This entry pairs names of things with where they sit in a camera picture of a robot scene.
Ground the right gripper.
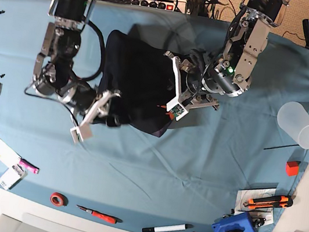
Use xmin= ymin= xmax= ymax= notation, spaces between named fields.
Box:
xmin=57 ymin=81 xmax=121 ymax=143

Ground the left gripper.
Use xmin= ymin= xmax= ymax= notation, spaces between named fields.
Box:
xmin=164 ymin=51 xmax=219 ymax=121

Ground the black t-shirt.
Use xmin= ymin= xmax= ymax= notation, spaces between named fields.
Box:
xmin=94 ymin=30 xmax=175 ymax=137

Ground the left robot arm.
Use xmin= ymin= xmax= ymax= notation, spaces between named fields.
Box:
xmin=165 ymin=0 xmax=291 ymax=121

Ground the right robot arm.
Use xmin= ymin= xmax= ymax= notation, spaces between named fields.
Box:
xmin=24 ymin=0 xmax=121 ymax=143

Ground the pink package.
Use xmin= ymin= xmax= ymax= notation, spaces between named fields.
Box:
xmin=19 ymin=158 xmax=39 ymax=174

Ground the light blue table cloth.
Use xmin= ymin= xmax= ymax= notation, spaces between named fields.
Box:
xmin=0 ymin=0 xmax=309 ymax=232

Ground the black power strip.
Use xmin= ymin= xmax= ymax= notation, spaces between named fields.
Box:
xmin=110 ymin=0 xmax=181 ymax=12

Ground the red tape roll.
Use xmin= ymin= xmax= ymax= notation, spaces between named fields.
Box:
xmin=50 ymin=192 xmax=69 ymax=207

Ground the white paper card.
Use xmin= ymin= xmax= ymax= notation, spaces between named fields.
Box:
xmin=0 ymin=139 xmax=21 ymax=167

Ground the white small box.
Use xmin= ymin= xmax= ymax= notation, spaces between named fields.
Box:
xmin=0 ymin=167 xmax=27 ymax=190

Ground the frosted plastic cup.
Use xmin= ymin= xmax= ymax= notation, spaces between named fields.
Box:
xmin=277 ymin=101 xmax=309 ymax=150

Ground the paper sheet under knife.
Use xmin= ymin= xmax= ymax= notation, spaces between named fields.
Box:
xmin=234 ymin=188 xmax=276 ymax=225

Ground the red screwdriver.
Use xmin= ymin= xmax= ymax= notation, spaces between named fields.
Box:
xmin=76 ymin=205 xmax=123 ymax=224

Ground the red cube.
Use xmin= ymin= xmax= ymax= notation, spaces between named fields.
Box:
xmin=285 ymin=160 xmax=299 ymax=177

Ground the black white marker pen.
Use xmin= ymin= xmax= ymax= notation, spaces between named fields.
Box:
xmin=142 ymin=223 xmax=193 ymax=232

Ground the orange black utility knife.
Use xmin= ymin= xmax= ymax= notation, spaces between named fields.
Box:
xmin=243 ymin=195 xmax=293 ymax=210

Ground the blue plastic box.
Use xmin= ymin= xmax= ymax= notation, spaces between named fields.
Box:
xmin=211 ymin=212 xmax=256 ymax=232

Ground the short black cable tie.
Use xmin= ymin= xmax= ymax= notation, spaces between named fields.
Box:
xmin=263 ymin=144 xmax=299 ymax=150

